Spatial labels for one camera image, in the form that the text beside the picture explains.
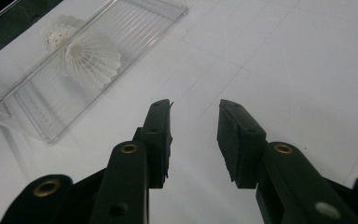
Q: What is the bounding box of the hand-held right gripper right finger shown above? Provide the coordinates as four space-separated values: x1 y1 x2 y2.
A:
216 98 268 189

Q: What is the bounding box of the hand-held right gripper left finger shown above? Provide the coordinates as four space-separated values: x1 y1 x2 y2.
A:
132 98 174 189

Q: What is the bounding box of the white plastic shuttlecock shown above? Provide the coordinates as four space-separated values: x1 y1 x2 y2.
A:
64 32 123 91
45 13 87 52

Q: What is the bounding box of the clear plastic tray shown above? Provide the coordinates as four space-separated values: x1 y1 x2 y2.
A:
0 0 189 145

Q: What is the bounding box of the white board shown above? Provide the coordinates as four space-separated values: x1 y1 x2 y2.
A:
0 0 358 224

